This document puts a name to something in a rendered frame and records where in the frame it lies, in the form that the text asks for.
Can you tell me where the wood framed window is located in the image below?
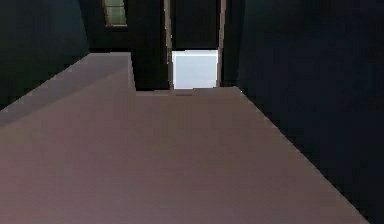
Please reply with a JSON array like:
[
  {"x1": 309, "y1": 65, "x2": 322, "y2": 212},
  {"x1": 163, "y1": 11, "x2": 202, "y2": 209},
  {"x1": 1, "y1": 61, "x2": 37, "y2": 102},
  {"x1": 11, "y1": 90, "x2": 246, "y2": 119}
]
[{"x1": 101, "y1": 0, "x2": 129, "y2": 28}]

